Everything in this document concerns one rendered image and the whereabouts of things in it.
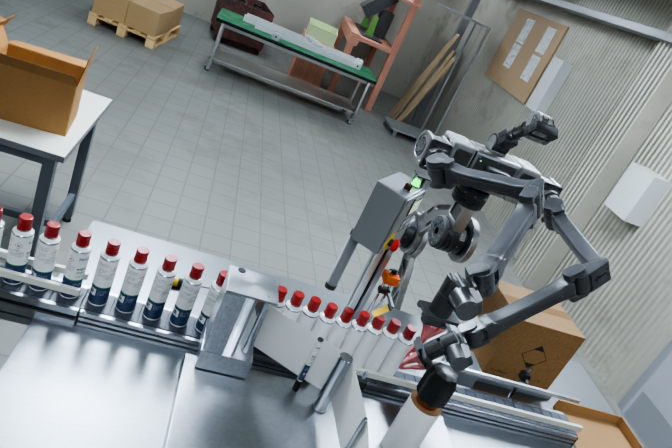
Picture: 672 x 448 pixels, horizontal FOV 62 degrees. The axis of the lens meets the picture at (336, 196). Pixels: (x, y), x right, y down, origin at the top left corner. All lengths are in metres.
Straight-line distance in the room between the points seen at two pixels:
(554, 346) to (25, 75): 2.34
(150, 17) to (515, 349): 6.10
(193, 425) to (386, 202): 0.73
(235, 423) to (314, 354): 0.26
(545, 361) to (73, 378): 1.57
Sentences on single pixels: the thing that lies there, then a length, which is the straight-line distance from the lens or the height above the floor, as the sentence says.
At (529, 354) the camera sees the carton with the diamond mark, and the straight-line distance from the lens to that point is 2.20.
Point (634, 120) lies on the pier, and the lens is 5.07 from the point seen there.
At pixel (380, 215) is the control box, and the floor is 1.39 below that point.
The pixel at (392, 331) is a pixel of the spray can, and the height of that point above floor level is 1.06.
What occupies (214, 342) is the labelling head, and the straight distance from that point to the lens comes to 1.52.
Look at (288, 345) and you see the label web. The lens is 1.59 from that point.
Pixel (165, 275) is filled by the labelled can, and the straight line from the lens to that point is 1.57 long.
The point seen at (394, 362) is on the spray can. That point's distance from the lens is 1.78.
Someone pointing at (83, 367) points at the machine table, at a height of 0.83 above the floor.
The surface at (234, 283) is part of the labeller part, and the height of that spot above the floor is 1.14.
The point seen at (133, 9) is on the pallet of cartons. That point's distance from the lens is 7.40.
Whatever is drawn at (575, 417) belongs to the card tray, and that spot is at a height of 0.83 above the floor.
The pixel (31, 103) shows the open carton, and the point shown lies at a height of 0.89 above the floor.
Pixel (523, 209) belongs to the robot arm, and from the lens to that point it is 1.67.
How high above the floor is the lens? 1.96
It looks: 22 degrees down
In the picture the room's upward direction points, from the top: 25 degrees clockwise
